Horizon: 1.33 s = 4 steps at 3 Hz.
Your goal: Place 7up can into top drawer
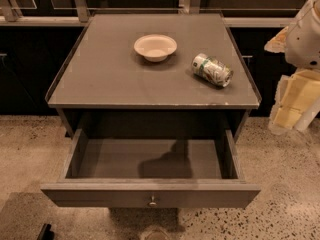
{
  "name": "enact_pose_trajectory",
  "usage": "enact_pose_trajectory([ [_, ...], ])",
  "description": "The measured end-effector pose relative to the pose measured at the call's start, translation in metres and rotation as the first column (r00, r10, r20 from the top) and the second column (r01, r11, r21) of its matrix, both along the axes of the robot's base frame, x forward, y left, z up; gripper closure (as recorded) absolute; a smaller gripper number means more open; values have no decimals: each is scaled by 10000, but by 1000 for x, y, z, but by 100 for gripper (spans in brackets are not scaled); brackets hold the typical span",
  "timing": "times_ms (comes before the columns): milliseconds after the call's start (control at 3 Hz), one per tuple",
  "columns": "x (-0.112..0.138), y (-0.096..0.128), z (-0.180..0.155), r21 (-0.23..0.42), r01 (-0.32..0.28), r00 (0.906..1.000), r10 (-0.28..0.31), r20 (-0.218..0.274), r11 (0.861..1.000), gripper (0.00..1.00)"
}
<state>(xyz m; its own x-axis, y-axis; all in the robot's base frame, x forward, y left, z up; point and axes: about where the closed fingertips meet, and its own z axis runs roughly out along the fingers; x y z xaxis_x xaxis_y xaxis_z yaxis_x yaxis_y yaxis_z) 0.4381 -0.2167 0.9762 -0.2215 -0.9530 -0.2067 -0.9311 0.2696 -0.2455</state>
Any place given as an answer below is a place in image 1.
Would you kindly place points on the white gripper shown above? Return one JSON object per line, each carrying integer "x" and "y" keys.
{"x": 304, "y": 42}

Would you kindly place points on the green white 7up can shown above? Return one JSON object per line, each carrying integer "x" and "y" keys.
{"x": 212, "y": 70}

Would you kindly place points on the round robot base part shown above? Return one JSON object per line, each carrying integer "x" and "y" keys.
{"x": 154, "y": 233}

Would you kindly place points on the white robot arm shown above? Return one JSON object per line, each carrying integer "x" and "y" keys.
{"x": 300, "y": 43}

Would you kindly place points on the grey cabinet with flat top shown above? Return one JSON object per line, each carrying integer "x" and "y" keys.
{"x": 106, "y": 73}

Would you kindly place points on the round metal drawer knob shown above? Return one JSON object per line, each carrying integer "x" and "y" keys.
{"x": 153, "y": 203}

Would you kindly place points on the open grey top drawer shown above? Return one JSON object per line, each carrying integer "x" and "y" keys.
{"x": 124, "y": 172}

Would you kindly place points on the white paper bowl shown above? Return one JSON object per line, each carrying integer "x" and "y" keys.
{"x": 155, "y": 47}

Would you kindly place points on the black object at floor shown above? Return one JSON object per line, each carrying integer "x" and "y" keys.
{"x": 46, "y": 233}

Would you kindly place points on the metal railing frame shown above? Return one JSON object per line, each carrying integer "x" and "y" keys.
{"x": 238, "y": 13}

